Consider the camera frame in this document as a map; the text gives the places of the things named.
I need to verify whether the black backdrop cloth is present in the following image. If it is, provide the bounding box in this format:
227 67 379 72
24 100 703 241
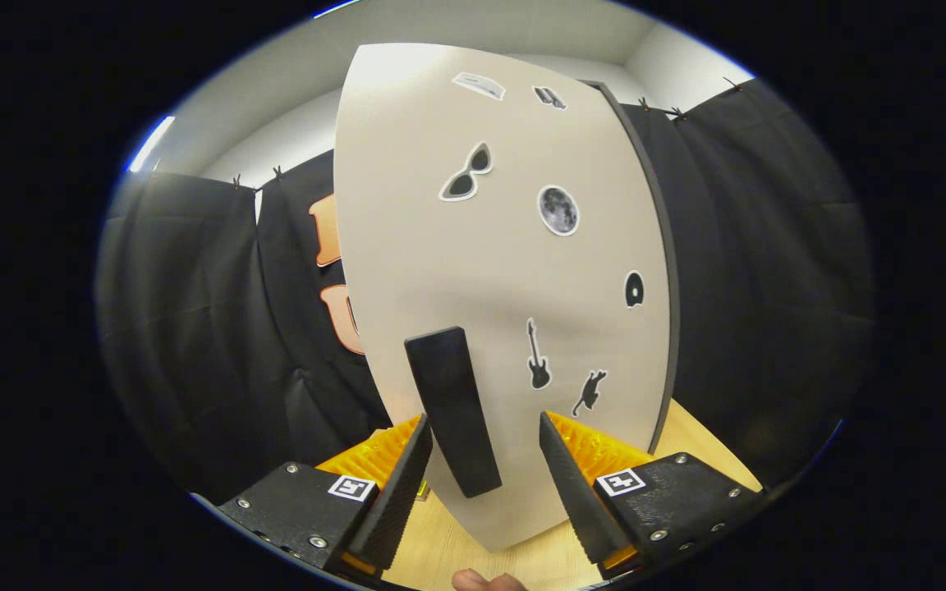
95 78 876 506

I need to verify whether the ceiling light panel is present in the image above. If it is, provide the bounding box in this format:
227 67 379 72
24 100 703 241
126 115 177 175

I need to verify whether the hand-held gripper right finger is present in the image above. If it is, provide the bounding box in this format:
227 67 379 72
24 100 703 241
539 410 768 580

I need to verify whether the beige shoe cabinet door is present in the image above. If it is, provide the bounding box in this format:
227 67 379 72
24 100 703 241
333 43 673 551

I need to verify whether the black door handle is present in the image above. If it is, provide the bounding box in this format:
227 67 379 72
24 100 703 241
404 327 503 499

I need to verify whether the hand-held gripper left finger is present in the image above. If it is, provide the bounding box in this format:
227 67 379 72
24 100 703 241
217 413 434 580

